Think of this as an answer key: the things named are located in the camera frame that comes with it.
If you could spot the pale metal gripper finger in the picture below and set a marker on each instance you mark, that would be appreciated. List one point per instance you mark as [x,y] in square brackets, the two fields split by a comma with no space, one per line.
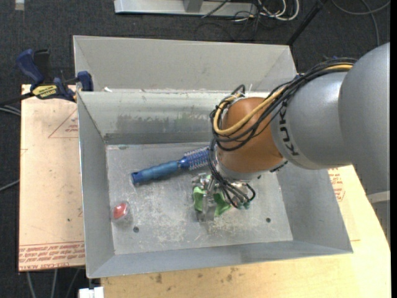
[211,213]
[201,213]

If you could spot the light green cloth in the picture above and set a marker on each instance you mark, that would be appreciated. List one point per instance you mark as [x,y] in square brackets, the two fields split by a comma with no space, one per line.
[222,206]

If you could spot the grey metal bin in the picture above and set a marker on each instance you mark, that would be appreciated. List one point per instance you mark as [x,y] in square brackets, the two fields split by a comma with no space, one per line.
[161,222]

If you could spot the blue round hairbrush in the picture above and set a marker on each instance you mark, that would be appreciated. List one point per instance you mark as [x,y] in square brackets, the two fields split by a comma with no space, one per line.
[161,169]

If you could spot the red ball in clear dome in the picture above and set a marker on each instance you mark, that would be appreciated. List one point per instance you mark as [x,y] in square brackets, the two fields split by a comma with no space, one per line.
[119,211]

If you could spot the brown cardboard board, red print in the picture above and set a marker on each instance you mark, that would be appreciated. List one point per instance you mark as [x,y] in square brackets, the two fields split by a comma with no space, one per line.
[49,182]

